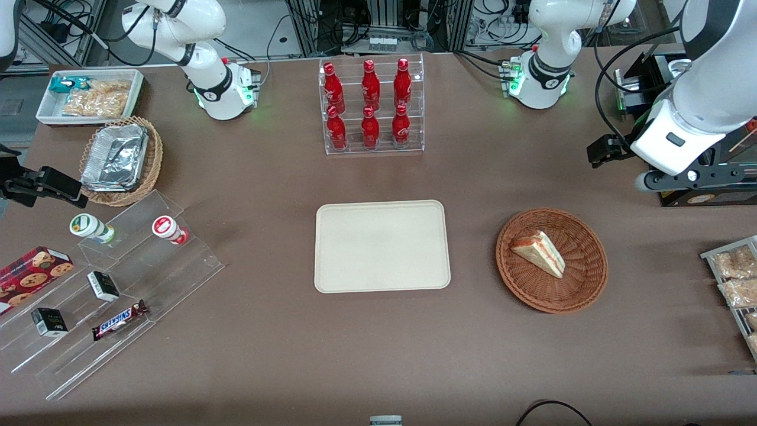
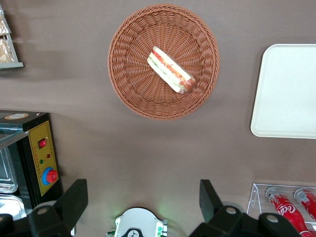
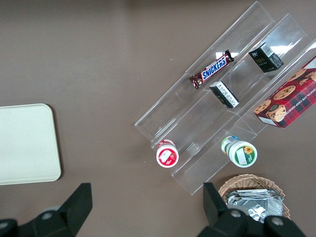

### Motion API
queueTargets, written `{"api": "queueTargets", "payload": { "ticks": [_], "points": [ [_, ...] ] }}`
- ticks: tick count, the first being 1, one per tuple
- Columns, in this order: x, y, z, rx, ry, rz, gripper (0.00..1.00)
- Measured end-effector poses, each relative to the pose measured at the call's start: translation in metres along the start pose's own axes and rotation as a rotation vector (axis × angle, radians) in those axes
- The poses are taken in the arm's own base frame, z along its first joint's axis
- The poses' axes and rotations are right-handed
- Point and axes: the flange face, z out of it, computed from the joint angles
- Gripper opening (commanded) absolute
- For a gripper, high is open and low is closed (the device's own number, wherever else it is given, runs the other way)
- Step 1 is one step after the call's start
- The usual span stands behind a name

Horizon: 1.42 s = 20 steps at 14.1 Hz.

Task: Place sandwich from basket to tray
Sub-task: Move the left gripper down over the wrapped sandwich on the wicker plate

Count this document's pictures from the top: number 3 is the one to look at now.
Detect red tartan cookie box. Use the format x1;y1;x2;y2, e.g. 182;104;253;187
253;56;316;129

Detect Snickers chocolate bar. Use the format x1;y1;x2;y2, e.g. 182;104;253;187
189;49;234;90

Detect green lid yogurt cup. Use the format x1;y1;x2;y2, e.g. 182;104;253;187
221;135;258;168

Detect cream rectangular tray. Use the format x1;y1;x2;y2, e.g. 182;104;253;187
0;103;62;186

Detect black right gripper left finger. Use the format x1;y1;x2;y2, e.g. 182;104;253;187
0;182;93;237

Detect clear acrylic stepped shelf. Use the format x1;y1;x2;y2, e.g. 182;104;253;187
134;1;316;196

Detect small black carton box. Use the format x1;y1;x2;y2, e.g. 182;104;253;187
248;41;284;74
209;80;240;110

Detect stacked foil containers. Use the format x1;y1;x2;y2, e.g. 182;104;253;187
226;189;284;224

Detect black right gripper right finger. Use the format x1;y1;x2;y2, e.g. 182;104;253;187
197;182;308;237

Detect red lid yogurt cup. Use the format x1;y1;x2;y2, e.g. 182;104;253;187
156;138;179;168

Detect light wicker basket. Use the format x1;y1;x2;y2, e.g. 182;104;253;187
218;174;292;222

